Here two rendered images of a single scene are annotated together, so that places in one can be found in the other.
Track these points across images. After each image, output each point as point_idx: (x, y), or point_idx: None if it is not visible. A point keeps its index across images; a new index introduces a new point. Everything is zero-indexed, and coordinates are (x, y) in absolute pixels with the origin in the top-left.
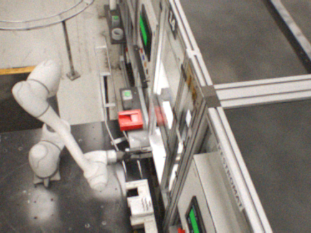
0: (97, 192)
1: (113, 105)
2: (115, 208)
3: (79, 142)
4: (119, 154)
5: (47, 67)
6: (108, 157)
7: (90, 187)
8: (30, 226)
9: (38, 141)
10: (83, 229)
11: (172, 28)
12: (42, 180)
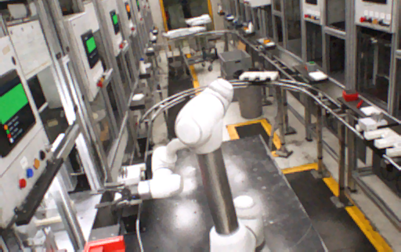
0: (180, 228)
1: None
2: (161, 215)
3: None
4: (134, 185)
5: (189, 104)
6: (148, 180)
7: (189, 231)
8: (252, 196)
9: None
10: (197, 198)
11: None
12: None
